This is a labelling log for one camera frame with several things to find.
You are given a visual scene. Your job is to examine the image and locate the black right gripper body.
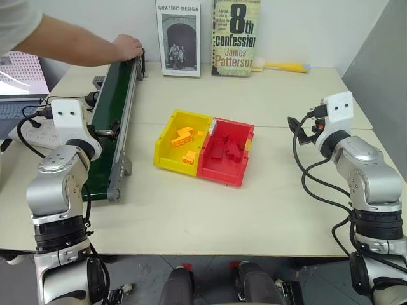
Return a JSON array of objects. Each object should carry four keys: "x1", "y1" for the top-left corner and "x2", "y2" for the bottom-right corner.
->
[{"x1": 307, "y1": 104, "x2": 326, "y2": 144}]

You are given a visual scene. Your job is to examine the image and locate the green conveyor belt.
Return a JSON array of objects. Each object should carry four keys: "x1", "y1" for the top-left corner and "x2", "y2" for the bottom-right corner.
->
[{"x1": 81, "y1": 47, "x2": 149, "y2": 203}]

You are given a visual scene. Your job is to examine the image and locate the person's bare hand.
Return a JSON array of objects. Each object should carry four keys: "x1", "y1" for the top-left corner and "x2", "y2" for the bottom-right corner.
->
[{"x1": 113, "y1": 34, "x2": 144, "y2": 62}]

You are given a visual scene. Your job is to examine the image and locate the white power strip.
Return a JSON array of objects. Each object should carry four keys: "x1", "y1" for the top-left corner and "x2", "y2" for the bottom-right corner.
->
[{"x1": 7, "y1": 116, "x2": 62, "y2": 149}]

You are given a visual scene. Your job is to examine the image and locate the red toy block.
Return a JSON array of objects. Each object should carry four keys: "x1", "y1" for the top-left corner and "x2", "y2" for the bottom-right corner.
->
[
  {"x1": 222, "y1": 134, "x2": 248, "y2": 163},
  {"x1": 210, "y1": 135, "x2": 226, "y2": 160}
]

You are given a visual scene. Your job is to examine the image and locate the large orange toy block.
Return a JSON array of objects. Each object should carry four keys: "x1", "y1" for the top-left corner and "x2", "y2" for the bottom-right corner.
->
[{"x1": 169, "y1": 126, "x2": 196, "y2": 149}]

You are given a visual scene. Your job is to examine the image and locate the yellow plastic bin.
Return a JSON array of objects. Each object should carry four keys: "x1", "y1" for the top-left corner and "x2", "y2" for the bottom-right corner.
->
[{"x1": 153, "y1": 109, "x2": 214, "y2": 177}]

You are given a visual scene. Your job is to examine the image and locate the grey laptop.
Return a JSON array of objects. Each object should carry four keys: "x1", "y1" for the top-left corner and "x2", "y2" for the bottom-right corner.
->
[{"x1": 0, "y1": 51, "x2": 51, "y2": 140}]

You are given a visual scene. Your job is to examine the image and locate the red plastic bin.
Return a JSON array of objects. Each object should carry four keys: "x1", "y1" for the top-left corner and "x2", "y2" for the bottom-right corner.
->
[{"x1": 196, "y1": 117, "x2": 256, "y2": 189}]

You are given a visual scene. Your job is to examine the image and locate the graphic design book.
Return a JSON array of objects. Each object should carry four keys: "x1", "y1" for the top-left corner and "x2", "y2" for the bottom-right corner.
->
[{"x1": 155, "y1": 0, "x2": 202, "y2": 78}]

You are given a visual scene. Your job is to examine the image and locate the white shirt sleeve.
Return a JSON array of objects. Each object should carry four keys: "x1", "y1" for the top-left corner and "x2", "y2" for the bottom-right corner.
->
[{"x1": 0, "y1": 0, "x2": 44, "y2": 55}]

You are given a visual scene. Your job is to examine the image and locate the dark rounded shape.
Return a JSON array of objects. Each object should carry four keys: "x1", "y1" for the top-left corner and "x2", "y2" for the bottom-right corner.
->
[
  {"x1": 160, "y1": 266, "x2": 195, "y2": 305},
  {"x1": 236, "y1": 260, "x2": 287, "y2": 305}
]

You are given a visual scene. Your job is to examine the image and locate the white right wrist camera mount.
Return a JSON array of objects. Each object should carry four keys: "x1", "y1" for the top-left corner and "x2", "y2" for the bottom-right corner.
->
[{"x1": 315, "y1": 91, "x2": 354, "y2": 144}]

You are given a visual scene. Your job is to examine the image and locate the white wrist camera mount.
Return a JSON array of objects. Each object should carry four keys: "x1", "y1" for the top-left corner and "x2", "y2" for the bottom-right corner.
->
[
  {"x1": 50, "y1": 98, "x2": 102, "y2": 150},
  {"x1": 315, "y1": 91, "x2": 354, "y2": 144}
]

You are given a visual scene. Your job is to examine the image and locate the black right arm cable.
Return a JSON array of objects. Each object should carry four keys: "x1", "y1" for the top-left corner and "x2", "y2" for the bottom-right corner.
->
[{"x1": 291, "y1": 111, "x2": 407, "y2": 274}]

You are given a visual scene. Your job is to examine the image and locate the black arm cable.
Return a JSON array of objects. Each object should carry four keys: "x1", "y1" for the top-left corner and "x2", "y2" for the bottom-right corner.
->
[
  {"x1": 291, "y1": 111, "x2": 407, "y2": 274},
  {"x1": 16, "y1": 107, "x2": 111, "y2": 305}
]

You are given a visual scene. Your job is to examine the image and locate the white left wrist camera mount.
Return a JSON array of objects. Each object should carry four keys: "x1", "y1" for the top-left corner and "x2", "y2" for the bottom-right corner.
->
[{"x1": 50, "y1": 98, "x2": 102, "y2": 150}]

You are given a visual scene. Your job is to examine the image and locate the yellow handled sponge brush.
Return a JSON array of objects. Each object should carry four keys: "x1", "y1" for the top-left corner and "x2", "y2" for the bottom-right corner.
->
[{"x1": 250, "y1": 56, "x2": 311, "y2": 75}]

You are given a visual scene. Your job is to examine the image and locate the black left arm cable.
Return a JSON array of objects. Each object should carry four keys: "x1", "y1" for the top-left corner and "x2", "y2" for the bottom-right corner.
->
[{"x1": 16, "y1": 107, "x2": 111, "y2": 305}]

